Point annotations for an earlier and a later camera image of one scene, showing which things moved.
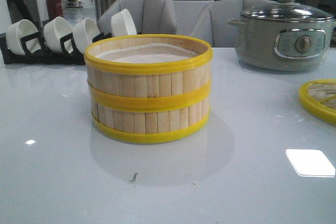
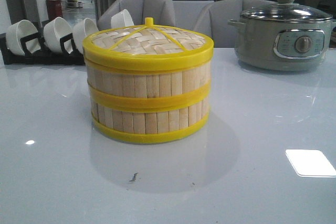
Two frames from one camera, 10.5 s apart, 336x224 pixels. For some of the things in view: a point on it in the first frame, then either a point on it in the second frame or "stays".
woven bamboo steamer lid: (318, 97) to (148, 48)
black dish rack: (32, 53) stays
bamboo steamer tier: (148, 72) stays
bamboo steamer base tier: (148, 127) stays
